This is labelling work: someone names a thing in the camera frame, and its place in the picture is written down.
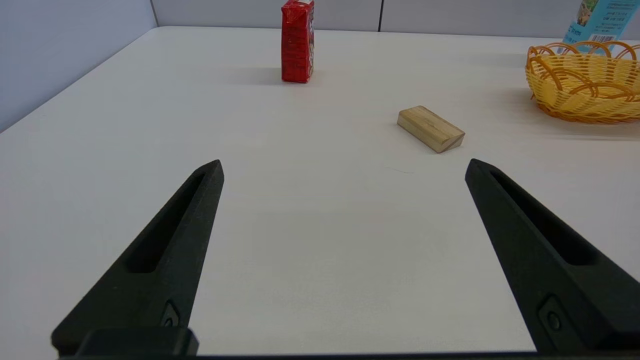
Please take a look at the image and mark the clear bottle with blue label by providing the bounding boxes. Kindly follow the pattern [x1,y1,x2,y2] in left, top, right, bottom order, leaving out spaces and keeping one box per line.
[562,0,640,54]

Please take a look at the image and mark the red drink carton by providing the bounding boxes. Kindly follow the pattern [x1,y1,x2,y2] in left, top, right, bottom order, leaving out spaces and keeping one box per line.
[280,0,316,84]

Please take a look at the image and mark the small wooden block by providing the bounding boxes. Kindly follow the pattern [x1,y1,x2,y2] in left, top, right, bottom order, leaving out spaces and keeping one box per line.
[397,105,466,154]

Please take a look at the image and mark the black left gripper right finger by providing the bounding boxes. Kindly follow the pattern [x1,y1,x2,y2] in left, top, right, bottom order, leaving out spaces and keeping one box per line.
[464,158,640,355]

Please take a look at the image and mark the yellow woven basket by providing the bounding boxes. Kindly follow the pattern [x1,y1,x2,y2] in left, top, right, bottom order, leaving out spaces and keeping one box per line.
[525,41,640,124]

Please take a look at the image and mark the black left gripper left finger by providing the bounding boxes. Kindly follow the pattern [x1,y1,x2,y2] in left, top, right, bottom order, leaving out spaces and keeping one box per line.
[51,160,225,357]

